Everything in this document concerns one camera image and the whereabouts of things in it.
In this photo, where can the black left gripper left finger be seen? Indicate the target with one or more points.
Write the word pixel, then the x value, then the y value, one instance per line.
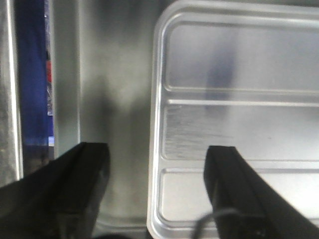
pixel 60 200

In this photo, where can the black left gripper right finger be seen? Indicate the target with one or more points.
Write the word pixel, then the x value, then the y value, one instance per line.
pixel 260 212

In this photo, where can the silver metal tray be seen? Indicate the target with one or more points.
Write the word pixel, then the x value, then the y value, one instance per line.
pixel 233 73

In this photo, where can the lower blue bin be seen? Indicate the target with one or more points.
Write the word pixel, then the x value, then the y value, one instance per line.
pixel 32 76

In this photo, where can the flat metal divider rail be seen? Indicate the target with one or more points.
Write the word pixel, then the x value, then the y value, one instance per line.
pixel 11 158

